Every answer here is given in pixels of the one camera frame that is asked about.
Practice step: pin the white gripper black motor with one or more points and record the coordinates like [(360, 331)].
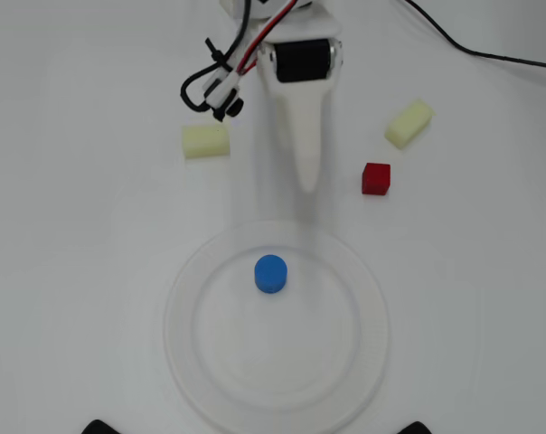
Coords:
[(303, 61)]

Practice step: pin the blue cylinder block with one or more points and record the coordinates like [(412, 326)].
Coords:
[(270, 273)]

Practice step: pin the white round plate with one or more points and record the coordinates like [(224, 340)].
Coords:
[(276, 330)]

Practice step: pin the pale yellow foam block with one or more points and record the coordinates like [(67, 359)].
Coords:
[(409, 123), (205, 142)]

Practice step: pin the red cube block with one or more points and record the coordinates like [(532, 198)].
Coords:
[(375, 179)]

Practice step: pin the small white black wrist camera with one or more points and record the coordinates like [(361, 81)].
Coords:
[(223, 88)]

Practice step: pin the black stand foot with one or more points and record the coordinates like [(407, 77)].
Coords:
[(100, 427), (418, 428)]

